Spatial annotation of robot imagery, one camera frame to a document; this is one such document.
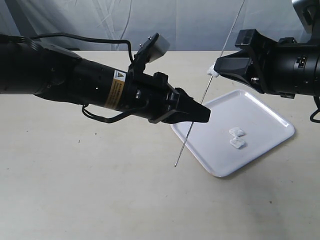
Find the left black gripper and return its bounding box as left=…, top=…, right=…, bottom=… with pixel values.
left=117, top=71, right=211, bottom=124

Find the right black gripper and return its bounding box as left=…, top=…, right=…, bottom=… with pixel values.
left=214, top=29, right=296, bottom=99

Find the white foam piece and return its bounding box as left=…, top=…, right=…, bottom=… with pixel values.
left=228, top=127, right=245, bottom=137
left=207, top=64, right=220, bottom=78
left=229, top=136, right=246, bottom=150

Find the thin metal skewer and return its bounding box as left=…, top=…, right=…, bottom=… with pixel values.
left=174, top=0, right=246, bottom=168

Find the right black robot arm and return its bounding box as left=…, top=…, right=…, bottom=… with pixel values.
left=214, top=29, right=320, bottom=107

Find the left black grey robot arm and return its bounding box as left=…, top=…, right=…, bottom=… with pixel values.
left=0, top=33, right=211, bottom=124

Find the white rectangular plastic tray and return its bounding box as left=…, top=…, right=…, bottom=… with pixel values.
left=171, top=89, right=295, bottom=178

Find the grey fabric backdrop curtain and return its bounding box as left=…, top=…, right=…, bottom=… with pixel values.
left=0, top=0, right=311, bottom=51

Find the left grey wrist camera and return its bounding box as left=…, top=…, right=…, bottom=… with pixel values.
left=128, top=33, right=170, bottom=73

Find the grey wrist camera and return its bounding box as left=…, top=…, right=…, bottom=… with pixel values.
left=291, top=0, right=320, bottom=45
left=128, top=33, right=170, bottom=73

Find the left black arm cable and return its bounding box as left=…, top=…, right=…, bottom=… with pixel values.
left=29, top=33, right=151, bottom=125

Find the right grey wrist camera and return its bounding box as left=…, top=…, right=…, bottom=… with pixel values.
left=291, top=0, right=320, bottom=45

